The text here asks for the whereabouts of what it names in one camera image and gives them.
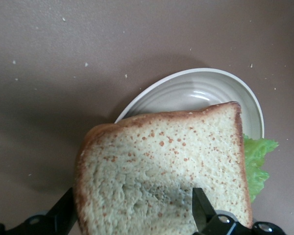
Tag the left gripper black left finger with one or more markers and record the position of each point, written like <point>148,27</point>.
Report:
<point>51,218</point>

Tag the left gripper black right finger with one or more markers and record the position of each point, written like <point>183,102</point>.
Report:
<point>215,218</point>

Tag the green lettuce leaf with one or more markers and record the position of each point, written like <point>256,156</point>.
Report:
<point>256,166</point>

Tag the brown bread slice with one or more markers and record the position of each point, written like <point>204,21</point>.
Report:
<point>161,176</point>

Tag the beige plate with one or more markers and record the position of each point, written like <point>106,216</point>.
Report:
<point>198,93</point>

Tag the brown table cover mat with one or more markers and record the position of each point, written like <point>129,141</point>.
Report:
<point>63,73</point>

